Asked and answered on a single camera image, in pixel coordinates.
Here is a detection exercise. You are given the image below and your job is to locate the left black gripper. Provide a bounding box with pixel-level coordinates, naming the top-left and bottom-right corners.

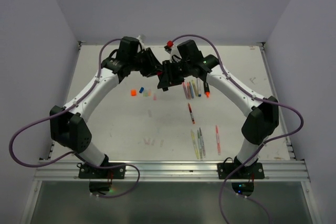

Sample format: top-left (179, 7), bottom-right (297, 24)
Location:
top-left (129, 48), bottom-right (163, 77)

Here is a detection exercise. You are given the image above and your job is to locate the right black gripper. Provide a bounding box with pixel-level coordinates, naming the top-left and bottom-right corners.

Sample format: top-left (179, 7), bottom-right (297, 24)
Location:
top-left (158, 58), bottom-right (192, 88)

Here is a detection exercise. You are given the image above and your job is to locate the orange ink pen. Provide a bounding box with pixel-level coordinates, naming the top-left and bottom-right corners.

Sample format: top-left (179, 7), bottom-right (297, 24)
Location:
top-left (186, 82), bottom-right (192, 100)

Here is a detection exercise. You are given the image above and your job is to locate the pink pen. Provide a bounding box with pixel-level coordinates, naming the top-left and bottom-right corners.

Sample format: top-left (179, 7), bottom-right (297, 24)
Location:
top-left (215, 125), bottom-right (221, 155)
top-left (182, 82), bottom-right (189, 99)

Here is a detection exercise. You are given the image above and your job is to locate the red ink pen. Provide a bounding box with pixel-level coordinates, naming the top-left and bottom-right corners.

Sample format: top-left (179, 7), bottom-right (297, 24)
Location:
top-left (187, 103), bottom-right (195, 124)

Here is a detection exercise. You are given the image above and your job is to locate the yellow green pen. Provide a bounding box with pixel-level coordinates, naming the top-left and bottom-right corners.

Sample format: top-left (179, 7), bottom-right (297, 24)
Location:
top-left (191, 80), bottom-right (198, 97)

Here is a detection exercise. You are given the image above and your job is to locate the blue cap white marker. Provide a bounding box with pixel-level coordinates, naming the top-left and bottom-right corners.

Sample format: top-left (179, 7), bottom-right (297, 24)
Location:
top-left (196, 78), bottom-right (202, 97)

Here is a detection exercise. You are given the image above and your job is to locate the black orange highlighter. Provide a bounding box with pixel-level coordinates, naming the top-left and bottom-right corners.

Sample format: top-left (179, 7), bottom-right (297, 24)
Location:
top-left (203, 82), bottom-right (210, 98)

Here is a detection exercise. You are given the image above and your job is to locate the grey thin pen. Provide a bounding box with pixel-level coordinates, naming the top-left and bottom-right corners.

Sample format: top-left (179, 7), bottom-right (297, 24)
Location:
top-left (199, 127), bottom-right (206, 157)

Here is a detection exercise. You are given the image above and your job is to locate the light blue pen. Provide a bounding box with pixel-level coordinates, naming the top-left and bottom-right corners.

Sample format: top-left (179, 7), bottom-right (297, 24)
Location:
top-left (188, 82), bottom-right (194, 99)

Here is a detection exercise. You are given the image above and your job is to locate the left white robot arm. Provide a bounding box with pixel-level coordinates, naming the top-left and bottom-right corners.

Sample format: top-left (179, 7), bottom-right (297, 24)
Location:
top-left (50, 35), bottom-right (162, 178)

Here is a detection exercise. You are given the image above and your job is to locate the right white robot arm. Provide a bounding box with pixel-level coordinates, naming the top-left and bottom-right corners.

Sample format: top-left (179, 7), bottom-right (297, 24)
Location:
top-left (157, 40), bottom-right (279, 178)

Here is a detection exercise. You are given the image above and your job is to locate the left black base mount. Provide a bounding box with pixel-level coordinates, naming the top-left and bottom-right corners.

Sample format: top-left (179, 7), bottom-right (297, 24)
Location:
top-left (77, 157), bottom-right (126, 180)

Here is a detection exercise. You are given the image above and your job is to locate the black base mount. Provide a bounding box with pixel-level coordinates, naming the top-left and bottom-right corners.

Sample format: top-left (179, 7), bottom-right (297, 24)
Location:
top-left (77, 157), bottom-right (126, 180)
top-left (217, 157), bottom-right (265, 179)

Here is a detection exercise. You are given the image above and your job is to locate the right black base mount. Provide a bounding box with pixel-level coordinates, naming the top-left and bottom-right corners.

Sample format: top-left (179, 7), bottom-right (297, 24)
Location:
top-left (217, 157), bottom-right (265, 179)

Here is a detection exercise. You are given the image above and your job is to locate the aluminium front rail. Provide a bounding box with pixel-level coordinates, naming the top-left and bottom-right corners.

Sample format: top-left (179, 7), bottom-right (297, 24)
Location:
top-left (34, 160), bottom-right (310, 182)

